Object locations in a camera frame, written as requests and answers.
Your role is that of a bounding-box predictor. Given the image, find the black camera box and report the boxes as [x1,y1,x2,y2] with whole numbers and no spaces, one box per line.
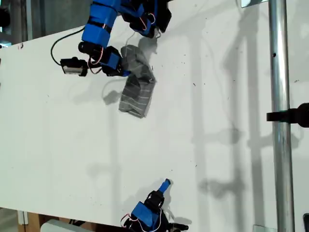
[59,57,89,77]
[169,221,189,232]

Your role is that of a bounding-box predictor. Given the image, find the black camera cable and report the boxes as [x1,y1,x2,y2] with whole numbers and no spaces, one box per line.
[50,26,85,66]

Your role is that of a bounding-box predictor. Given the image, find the black clamp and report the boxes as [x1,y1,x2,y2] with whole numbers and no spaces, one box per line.
[266,102,309,128]

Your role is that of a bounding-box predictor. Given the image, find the grey striped towel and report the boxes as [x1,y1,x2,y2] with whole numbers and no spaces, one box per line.
[118,44,157,119]

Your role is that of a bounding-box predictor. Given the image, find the red white servo wire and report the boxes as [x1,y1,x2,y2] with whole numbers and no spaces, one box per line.
[120,209,163,230]
[87,47,105,74]

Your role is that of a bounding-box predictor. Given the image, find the steel post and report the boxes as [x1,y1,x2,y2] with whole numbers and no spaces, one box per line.
[267,0,295,232]

